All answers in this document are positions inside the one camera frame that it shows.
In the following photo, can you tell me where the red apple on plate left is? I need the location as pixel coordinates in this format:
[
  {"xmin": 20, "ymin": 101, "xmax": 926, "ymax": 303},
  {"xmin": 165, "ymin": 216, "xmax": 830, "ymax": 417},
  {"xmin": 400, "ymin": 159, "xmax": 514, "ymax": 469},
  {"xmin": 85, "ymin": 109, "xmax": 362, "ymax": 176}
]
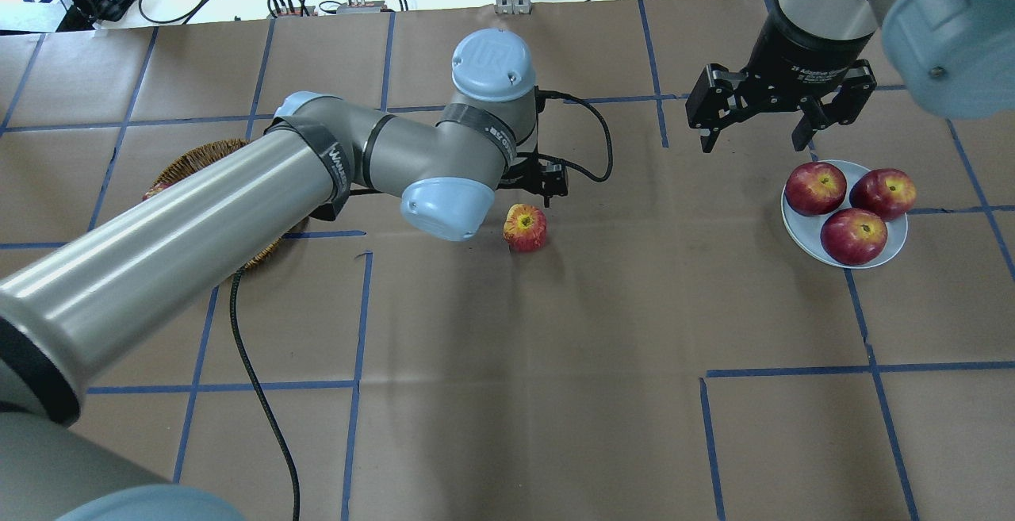
[{"xmin": 783, "ymin": 161, "xmax": 848, "ymax": 216}]

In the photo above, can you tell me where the red yellow apple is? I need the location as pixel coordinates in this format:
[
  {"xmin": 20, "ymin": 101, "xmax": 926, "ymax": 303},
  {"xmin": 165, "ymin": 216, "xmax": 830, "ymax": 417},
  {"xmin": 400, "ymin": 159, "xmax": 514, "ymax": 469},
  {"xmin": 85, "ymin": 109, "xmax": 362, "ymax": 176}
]
[{"xmin": 503, "ymin": 203, "xmax": 547, "ymax": 252}]

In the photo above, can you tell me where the woven wicker basket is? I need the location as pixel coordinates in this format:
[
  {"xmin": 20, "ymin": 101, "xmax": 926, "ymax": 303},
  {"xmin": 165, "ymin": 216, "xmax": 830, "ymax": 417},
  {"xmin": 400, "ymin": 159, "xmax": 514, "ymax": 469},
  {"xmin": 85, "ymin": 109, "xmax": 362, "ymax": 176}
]
[{"xmin": 137, "ymin": 132, "xmax": 307, "ymax": 283}]

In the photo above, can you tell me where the red apple on plate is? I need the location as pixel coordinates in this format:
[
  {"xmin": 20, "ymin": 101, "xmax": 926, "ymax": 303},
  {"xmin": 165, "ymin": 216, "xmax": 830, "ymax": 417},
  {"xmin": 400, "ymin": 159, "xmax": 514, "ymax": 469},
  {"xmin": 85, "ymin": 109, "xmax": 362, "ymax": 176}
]
[
  {"xmin": 783, "ymin": 161, "xmax": 848, "ymax": 216},
  {"xmin": 848, "ymin": 168, "xmax": 917, "ymax": 222},
  {"xmin": 819, "ymin": 208, "xmax": 888, "ymax": 266}
]

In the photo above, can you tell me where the dark red apple in basket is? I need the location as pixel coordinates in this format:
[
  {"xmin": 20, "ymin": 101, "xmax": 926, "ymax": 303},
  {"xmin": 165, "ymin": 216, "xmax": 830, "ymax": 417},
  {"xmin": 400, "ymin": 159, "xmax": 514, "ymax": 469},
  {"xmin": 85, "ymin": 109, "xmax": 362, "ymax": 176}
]
[{"xmin": 142, "ymin": 182, "xmax": 171, "ymax": 201}]

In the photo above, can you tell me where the red apple on plate front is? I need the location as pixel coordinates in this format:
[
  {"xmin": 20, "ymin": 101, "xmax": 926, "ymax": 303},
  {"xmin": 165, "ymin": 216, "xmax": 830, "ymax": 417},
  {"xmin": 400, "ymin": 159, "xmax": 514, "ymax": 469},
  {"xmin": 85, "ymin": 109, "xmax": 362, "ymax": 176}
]
[{"xmin": 819, "ymin": 208, "xmax": 888, "ymax": 266}]

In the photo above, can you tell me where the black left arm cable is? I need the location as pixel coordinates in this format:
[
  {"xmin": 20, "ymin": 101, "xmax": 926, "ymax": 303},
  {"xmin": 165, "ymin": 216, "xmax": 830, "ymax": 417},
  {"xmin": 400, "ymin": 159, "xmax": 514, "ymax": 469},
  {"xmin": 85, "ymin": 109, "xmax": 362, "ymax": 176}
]
[{"xmin": 228, "ymin": 89, "xmax": 615, "ymax": 521}]

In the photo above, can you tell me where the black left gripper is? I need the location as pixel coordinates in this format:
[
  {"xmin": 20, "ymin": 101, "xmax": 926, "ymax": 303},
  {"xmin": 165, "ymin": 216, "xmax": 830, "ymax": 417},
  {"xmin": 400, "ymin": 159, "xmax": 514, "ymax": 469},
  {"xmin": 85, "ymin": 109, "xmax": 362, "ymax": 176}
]
[{"xmin": 500, "ymin": 86, "xmax": 570, "ymax": 206}]

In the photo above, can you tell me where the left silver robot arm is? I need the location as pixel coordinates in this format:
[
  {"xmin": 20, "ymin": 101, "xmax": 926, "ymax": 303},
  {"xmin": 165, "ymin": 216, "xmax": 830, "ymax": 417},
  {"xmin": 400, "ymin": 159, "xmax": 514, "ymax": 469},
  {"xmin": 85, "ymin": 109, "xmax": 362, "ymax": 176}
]
[{"xmin": 1, "ymin": 27, "xmax": 538, "ymax": 520}]

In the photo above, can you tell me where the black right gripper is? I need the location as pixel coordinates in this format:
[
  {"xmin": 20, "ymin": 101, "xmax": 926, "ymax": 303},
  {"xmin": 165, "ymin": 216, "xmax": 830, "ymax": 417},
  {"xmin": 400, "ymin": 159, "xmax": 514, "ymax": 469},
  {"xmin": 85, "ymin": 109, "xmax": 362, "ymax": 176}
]
[{"xmin": 686, "ymin": 25, "xmax": 878, "ymax": 155}]

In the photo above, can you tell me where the red apple on plate right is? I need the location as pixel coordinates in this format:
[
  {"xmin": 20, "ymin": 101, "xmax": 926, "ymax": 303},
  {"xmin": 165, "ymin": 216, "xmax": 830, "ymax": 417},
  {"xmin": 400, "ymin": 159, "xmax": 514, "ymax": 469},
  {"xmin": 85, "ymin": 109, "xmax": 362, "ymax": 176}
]
[{"xmin": 848, "ymin": 168, "xmax": 917, "ymax": 222}]

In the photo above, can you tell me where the light blue plate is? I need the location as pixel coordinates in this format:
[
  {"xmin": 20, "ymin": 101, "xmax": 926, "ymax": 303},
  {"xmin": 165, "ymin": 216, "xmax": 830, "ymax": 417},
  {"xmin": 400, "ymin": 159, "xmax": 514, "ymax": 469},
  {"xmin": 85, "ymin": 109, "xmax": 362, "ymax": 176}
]
[{"xmin": 782, "ymin": 160, "xmax": 917, "ymax": 269}]

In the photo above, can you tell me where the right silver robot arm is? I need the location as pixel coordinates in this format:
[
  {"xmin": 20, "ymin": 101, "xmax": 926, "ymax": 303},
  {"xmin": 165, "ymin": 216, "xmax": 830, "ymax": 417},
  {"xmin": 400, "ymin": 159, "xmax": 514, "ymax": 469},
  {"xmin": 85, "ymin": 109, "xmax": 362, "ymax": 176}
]
[{"xmin": 686, "ymin": 0, "xmax": 1014, "ymax": 153}]

